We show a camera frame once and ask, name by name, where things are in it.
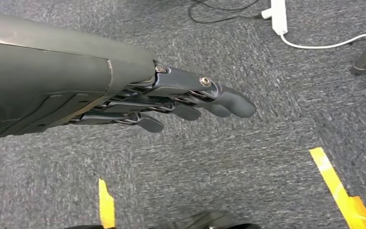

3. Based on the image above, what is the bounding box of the yellow floor tape strip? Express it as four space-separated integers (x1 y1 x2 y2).
309 146 366 229
98 178 117 229

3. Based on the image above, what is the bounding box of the black floor cable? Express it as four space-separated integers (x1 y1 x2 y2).
187 0 263 25

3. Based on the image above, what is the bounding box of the white power strip cable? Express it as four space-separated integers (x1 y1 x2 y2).
279 31 366 50

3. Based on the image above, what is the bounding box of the black robot foot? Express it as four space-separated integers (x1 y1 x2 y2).
157 210 262 229

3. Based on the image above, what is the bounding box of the white power strip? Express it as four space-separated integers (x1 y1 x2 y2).
261 0 289 36

